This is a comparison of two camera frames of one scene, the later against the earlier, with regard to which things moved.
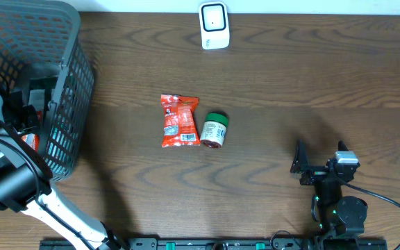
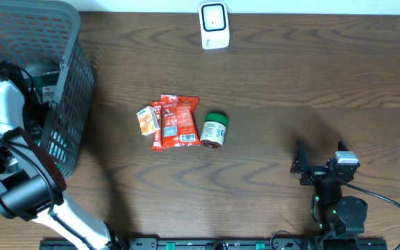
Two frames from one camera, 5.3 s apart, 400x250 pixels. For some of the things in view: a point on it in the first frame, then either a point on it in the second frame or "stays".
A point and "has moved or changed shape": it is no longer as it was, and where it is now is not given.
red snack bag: [180, 123] stays
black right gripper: [315, 173] stays
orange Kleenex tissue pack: [32, 140] has moved or changed shape
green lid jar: [214, 130] stays
